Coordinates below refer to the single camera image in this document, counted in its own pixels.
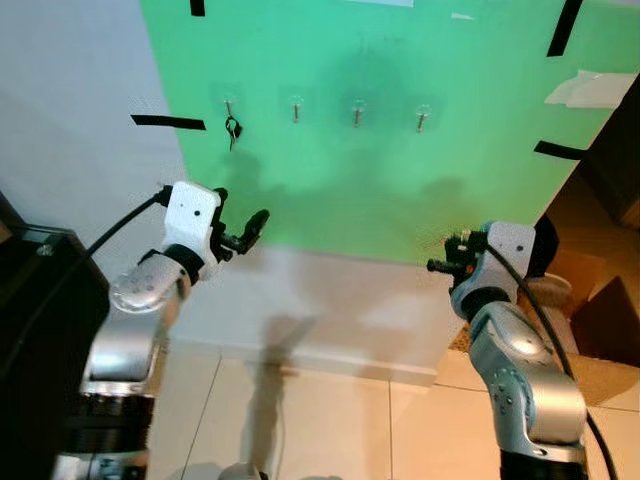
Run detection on keys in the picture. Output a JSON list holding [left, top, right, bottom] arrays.
[[224, 115, 244, 151]]

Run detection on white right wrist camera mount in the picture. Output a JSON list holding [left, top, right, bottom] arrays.
[[485, 222, 538, 301]]

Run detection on dark wooden door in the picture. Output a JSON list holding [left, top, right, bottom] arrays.
[[590, 75, 640, 229]]

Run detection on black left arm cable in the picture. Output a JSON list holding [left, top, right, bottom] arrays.
[[85, 190, 171, 263]]

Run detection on white crumpled paper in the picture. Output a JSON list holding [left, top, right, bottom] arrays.
[[545, 70, 638, 109]]

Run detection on clear adhesive metal hook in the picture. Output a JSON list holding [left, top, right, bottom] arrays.
[[408, 100, 438, 133], [215, 88, 246, 121], [343, 95, 373, 128], [283, 90, 311, 124]]

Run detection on brown cardboard box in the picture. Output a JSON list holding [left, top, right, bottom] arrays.
[[530, 245, 640, 371]]

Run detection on black glossy cabinet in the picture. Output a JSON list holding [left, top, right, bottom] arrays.
[[0, 190, 111, 480]]

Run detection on green backdrop sheet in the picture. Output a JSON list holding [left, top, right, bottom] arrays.
[[140, 0, 640, 266]]

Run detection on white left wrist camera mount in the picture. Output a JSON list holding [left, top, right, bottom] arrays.
[[162, 182, 224, 283]]

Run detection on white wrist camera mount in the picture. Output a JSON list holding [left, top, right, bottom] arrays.
[[485, 222, 538, 301], [162, 182, 224, 283]]

